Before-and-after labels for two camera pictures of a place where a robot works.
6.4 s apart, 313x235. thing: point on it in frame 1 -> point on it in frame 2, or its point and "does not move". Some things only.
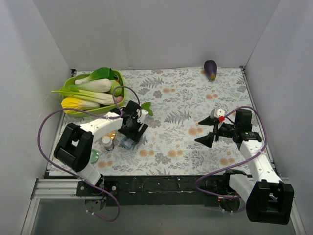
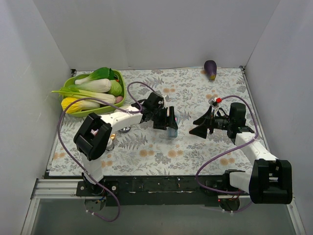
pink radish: [119, 99] does not move
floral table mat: [195, 127] does not move
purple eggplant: [210, 68] does not move
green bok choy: [100, 73] does not move
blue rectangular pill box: [127, 143] -> [172, 132]
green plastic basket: [71, 81] does not move
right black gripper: [215, 130] -> [211, 121]
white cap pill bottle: [108, 143] does not move
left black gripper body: [136, 129] -> [167, 117]
